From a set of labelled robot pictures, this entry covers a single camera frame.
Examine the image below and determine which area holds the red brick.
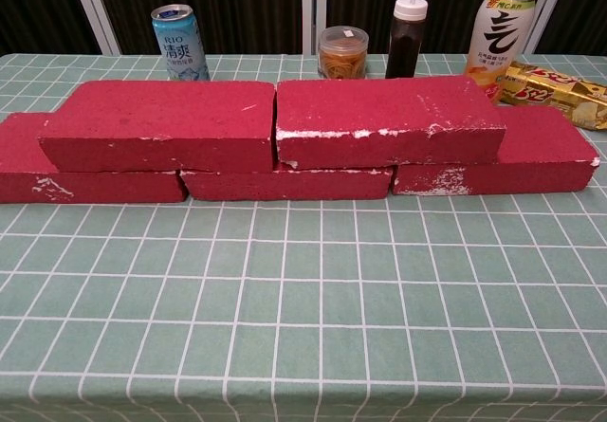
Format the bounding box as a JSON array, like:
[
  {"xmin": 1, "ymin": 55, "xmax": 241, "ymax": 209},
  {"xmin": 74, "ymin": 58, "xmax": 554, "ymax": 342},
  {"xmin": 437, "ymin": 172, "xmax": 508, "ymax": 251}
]
[
  {"xmin": 37, "ymin": 79, "xmax": 278, "ymax": 174},
  {"xmin": 274, "ymin": 74, "xmax": 507, "ymax": 171},
  {"xmin": 179, "ymin": 160, "xmax": 395, "ymax": 202},
  {"xmin": 391, "ymin": 104, "xmax": 601, "ymax": 196},
  {"xmin": 0, "ymin": 111, "xmax": 190, "ymax": 204}
]

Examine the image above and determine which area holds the clear jar of rubber bands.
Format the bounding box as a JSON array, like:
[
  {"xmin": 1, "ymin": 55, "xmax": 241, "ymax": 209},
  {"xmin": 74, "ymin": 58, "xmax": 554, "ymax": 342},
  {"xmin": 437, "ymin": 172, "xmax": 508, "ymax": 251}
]
[{"xmin": 317, "ymin": 26, "xmax": 370, "ymax": 81}]

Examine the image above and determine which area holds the green checked tablecloth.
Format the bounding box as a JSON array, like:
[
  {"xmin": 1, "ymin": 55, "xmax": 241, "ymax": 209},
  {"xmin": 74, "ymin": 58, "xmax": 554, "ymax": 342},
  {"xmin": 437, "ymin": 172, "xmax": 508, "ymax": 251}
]
[{"xmin": 0, "ymin": 52, "xmax": 607, "ymax": 422}]

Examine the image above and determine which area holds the dark sauce bottle white cap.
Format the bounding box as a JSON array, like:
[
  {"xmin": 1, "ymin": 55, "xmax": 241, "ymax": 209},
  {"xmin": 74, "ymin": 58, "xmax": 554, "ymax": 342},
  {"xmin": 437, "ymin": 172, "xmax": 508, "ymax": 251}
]
[{"xmin": 384, "ymin": 0, "xmax": 429, "ymax": 80}]

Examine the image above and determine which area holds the light blue drink can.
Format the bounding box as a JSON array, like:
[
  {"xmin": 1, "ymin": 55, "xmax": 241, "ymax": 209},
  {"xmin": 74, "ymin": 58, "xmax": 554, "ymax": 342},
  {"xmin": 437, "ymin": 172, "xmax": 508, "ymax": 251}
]
[{"xmin": 150, "ymin": 4, "xmax": 212, "ymax": 82}]

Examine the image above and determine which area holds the tea bottle with white label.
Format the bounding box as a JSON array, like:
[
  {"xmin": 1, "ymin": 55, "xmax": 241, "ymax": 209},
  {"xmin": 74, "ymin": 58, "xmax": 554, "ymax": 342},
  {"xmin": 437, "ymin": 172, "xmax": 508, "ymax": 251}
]
[{"xmin": 464, "ymin": 0, "xmax": 537, "ymax": 105}]

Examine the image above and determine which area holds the gold snack package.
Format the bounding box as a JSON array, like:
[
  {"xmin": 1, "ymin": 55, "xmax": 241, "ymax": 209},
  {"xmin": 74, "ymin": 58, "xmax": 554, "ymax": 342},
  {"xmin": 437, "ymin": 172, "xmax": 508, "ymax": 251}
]
[{"xmin": 497, "ymin": 60, "xmax": 607, "ymax": 132}]

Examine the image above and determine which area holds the white partition post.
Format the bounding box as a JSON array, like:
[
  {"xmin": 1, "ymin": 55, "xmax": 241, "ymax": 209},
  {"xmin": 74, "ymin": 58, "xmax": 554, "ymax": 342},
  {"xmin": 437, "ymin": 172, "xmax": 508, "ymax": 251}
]
[
  {"xmin": 65, "ymin": 0, "xmax": 122, "ymax": 56},
  {"xmin": 521, "ymin": 0, "xmax": 587, "ymax": 55},
  {"xmin": 301, "ymin": 0, "xmax": 329, "ymax": 56}
]

